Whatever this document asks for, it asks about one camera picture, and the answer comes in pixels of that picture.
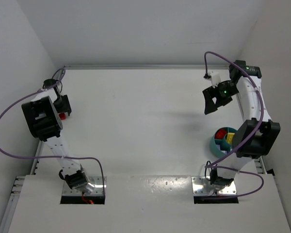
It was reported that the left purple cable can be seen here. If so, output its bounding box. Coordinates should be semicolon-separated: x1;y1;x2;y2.
0;67;104;185

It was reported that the teal divided round container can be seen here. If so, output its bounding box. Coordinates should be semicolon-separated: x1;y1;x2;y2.
210;127;237;158

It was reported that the metal base plate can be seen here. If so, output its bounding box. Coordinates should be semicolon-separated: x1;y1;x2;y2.
62;176;106;197
191;176;237;197

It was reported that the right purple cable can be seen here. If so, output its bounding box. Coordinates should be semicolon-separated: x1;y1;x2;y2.
203;51;265;199

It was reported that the red lego brick top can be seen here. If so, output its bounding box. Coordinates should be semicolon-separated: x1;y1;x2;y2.
214;129;227;140

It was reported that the purple cable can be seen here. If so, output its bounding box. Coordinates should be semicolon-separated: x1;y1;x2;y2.
0;67;104;185
203;51;265;199

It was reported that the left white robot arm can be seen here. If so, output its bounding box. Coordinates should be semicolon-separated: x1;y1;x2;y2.
21;79;89;193

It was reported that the long yellow lego brick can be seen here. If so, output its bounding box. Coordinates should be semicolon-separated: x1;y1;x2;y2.
225;133;235;144

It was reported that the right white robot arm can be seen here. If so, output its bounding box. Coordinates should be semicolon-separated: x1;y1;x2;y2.
203;60;281;189

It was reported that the small red lego brick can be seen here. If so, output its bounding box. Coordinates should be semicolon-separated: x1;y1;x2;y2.
59;113;66;120

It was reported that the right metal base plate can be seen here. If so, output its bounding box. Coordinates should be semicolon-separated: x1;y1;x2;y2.
191;176;237;197

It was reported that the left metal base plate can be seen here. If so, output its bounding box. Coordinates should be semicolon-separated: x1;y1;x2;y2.
62;176;106;197

